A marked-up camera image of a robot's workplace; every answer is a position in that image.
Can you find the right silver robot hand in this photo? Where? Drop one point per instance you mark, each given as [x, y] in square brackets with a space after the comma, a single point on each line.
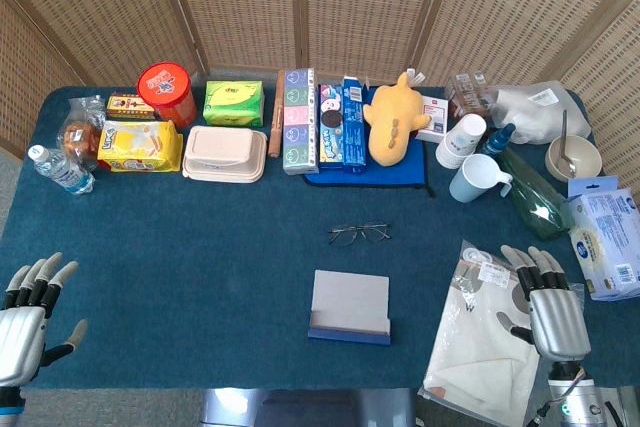
[557, 322]

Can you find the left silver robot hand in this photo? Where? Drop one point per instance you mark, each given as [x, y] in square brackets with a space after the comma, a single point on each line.
[22, 342]

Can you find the blue grey glasses case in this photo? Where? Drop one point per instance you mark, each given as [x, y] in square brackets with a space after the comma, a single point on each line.
[350, 297]

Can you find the wire-frame eyeglasses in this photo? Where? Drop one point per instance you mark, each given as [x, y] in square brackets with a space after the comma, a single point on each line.
[345, 236]

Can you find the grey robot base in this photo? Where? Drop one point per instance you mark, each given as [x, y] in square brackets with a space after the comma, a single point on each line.
[300, 409]

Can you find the blue white wipes pack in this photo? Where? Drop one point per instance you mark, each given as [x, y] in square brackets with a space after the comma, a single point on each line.
[607, 247]

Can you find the green glass bottle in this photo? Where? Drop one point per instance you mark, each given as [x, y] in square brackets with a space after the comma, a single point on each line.
[535, 197]

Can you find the light blue mug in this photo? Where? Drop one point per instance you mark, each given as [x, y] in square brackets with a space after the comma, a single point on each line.
[472, 182]

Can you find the beige bowl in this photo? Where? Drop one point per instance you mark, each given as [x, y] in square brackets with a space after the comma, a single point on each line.
[585, 157]

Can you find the clear plastic water bottle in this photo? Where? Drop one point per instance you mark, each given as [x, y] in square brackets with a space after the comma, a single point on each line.
[62, 172]

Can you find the metal spoon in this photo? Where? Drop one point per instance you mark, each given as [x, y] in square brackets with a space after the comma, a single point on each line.
[564, 137]

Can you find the dark blue small bottle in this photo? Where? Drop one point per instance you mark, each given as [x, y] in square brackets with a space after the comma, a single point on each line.
[500, 139]

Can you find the teal carpet table cover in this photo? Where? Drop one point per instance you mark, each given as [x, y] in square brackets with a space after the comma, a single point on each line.
[200, 247]

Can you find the stack of white paper cups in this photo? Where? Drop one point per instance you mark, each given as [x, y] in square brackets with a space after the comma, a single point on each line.
[460, 142]

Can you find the white filled plastic bag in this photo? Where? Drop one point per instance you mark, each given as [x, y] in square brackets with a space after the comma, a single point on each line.
[535, 112]

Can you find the bagged brown bread bun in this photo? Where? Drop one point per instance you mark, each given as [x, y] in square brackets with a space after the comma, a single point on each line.
[80, 137]

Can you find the yellow biscuit pack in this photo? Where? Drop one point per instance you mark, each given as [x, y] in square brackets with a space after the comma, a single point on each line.
[140, 147]

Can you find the small white red box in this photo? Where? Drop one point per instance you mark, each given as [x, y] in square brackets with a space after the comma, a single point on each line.
[435, 117]

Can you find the clear pack of brown snacks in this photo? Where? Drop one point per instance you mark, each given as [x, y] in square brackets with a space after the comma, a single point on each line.
[465, 97]

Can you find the yellow plush toy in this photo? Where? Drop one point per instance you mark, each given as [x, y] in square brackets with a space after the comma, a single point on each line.
[395, 117]

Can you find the open blue cardboard box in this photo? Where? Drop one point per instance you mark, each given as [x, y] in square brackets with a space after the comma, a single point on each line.
[354, 137]

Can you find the beige plastic lunch box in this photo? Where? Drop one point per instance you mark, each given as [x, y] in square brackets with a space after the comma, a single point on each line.
[222, 152]

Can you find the blue yellow cookie box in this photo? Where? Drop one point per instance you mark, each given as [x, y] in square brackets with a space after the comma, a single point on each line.
[331, 137]

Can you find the orange tub with red lid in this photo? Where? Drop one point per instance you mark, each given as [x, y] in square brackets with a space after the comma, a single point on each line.
[165, 84]

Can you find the green tissue pack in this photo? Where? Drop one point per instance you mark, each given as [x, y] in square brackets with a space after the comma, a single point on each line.
[232, 102]

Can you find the pastel tissue pack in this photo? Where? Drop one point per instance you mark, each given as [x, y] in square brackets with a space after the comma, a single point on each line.
[300, 122]

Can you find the woven rattan folding screen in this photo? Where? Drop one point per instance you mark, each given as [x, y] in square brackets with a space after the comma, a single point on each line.
[350, 7]

